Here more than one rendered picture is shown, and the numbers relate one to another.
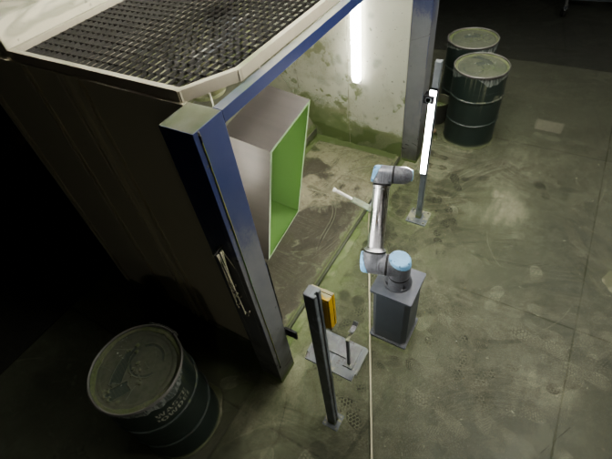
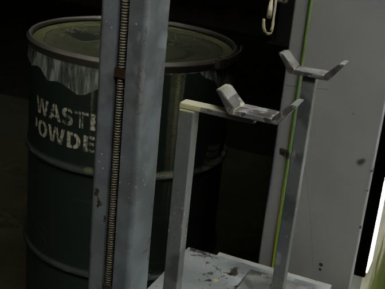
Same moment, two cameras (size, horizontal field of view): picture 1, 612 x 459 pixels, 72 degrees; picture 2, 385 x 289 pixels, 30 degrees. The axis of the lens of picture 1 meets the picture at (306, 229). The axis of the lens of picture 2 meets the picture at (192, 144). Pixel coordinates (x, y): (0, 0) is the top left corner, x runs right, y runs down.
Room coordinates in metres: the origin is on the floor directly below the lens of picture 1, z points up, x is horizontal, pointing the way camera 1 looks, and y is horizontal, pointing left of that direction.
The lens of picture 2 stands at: (0.90, -0.78, 1.30)
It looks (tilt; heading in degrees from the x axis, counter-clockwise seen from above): 20 degrees down; 75
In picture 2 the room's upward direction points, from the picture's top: 6 degrees clockwise
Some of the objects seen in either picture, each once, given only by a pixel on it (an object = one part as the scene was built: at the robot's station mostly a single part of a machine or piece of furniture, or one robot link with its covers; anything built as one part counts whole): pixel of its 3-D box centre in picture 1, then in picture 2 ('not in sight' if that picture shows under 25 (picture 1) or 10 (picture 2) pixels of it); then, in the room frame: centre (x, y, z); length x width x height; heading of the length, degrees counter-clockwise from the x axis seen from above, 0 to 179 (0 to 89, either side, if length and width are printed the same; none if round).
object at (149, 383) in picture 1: (136, 367); (133, 43); (1.21, 1.13, 0.86); 0.54 x 0.54 x 0.01
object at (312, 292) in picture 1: (325, 372); (118, 269); (1.03, 0.02, 0.82); 0.06 x 0.06 x 1.64; 53
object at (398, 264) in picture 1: (398, 265); not in sight; (1.68, -0.58, 0.83); 0.17 x 0.15 x 0.18; 69
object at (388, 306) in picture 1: (395, 305); not in sight; (1.68, -0.59, 0.32); 0.31 x 0.31 x 0.64; 53
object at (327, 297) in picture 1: (321, 308); not in sight; (1.08, -0.02, 1.42); 0.12 x 0.06 x 0.26; 53
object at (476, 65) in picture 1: (482, 66); not in sight; (4.04, -2.10, 0.86); 0.54 x 0.54 x 0.01
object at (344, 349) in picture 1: (336, 337); (251, 206); (1.16, -0.08, 0.95); 0.26 x 0.15 x 0.32; 53
